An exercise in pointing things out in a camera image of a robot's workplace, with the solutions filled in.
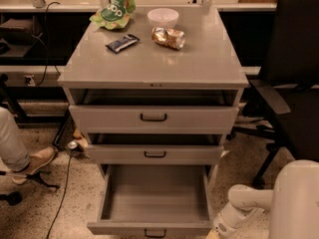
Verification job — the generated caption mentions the light jeans leg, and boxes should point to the light jeans leg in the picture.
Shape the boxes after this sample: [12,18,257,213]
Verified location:
[0,108,30,172]

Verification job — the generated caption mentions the black chair base left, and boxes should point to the black chair base left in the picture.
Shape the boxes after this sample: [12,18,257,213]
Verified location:
[0,169,61,207]

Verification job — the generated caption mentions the black office chair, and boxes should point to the black office chair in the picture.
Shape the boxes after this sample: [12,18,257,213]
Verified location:
[233,0,319,189]

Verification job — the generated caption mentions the grey drawer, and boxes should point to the grey drawer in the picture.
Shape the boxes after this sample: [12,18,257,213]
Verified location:
[88,133,223,164]
[67,89,238,134]
[88,164,213,239]

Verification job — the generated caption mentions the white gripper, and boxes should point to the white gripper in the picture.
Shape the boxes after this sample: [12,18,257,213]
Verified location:
[205,202,263,239]

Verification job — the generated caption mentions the white bowl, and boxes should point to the white bowl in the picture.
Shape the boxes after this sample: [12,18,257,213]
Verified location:
[148,8,179,28]

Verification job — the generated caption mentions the grey middle drawer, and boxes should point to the grey middle drawer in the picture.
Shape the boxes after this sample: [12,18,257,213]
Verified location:
[88,133,223,164]

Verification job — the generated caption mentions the dark blue snack bar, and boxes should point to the dark blue snack bar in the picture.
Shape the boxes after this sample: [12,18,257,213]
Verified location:
[106,34,140,54]

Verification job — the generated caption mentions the grey metal drawer cabinet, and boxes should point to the grey metal drawer cabinet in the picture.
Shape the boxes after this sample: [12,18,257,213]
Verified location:
[58,7,248,172]

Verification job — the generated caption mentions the grey bottom drawer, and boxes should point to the grey bottom drawer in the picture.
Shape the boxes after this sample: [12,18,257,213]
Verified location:
[88,164,213,239]

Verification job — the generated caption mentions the green chip bag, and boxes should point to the green chip bag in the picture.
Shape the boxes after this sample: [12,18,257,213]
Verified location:
[90,0,136,30]

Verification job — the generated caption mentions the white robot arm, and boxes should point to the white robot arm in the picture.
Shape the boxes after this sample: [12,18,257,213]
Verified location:
[206,160,319,239]

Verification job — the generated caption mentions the wall power outlet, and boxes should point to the wall power outlet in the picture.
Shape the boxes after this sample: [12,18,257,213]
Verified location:
[24,75,36,87]

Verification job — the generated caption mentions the black hanging cable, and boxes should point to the black hanging cable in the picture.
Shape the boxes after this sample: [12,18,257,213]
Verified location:
[31,1,63,87]

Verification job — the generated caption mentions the tan shoe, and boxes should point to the tan shoe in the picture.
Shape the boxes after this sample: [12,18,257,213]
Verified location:
[12,146,55,185]

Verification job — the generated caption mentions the black floor cable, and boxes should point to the black floor cable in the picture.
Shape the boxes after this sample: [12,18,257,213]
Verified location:
[45,151,74,239]

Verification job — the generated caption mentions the grey top drawer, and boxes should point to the grey top drawer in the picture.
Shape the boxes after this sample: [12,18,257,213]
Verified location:
[67,89,238,134]

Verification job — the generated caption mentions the crushed golden snack bag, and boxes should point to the crushed golden snack bag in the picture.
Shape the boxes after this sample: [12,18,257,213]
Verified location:
[152,27,185,50]

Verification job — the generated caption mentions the silver round floor object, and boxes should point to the silver round floor object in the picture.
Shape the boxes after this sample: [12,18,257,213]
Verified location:
[68,140,78,150]

